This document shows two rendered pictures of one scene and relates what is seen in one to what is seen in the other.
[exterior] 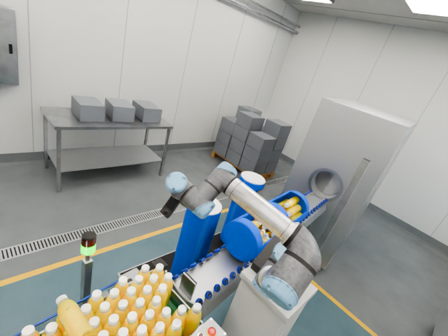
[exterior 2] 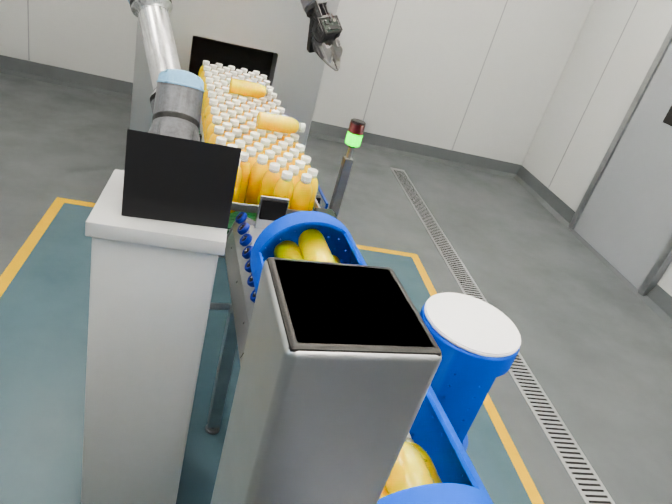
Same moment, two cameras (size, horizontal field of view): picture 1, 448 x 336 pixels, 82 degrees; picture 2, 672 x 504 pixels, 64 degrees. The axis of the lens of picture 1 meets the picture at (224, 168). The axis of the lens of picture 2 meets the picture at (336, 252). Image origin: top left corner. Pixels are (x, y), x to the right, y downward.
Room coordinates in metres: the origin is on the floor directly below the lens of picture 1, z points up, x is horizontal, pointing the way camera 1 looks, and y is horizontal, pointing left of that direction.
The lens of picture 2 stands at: (2.18, -1.25, 1.81)
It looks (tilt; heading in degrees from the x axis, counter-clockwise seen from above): 28 degrees down; 124
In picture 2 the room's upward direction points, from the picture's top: 16 degrees clockwise
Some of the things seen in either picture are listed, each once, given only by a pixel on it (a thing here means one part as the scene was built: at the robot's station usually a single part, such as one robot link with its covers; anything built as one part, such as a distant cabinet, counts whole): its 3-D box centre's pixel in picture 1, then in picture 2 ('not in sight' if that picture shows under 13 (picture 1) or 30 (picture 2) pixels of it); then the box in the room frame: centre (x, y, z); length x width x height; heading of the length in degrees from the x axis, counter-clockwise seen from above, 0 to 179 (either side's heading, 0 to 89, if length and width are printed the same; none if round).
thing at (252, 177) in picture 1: (253, 177); not in sight; (2.58, -0.34, 1.03); 0.28 x 0.28 x 0.01
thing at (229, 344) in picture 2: not in sight; (223, 373); (1.05, -0.09, 0.31); 0.06 x 0.06 x 0.63; 57
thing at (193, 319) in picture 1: (192, 321); not in sight; (0.84, -0.07, 0.99); 0.07 x 0.07 x 0.19
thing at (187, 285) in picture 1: (188, 285); (272, 214); (1.03, 0.00, 0.99); 0.10 x 0.02 x 0.12; 57
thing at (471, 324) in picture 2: (205, 204); (472, 322); (1.80, 0.06, 1.03); 0.28 x 0.28 x 0.01
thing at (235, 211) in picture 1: (241, 210); not in sight; (2.58, -0.34, 0.59); 0.28 x 0.28 x 0.88
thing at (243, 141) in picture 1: (249, 141); not in sight; (5.24, -0.36, 0.59); 1.20 x 0.80 x 1.19; 50
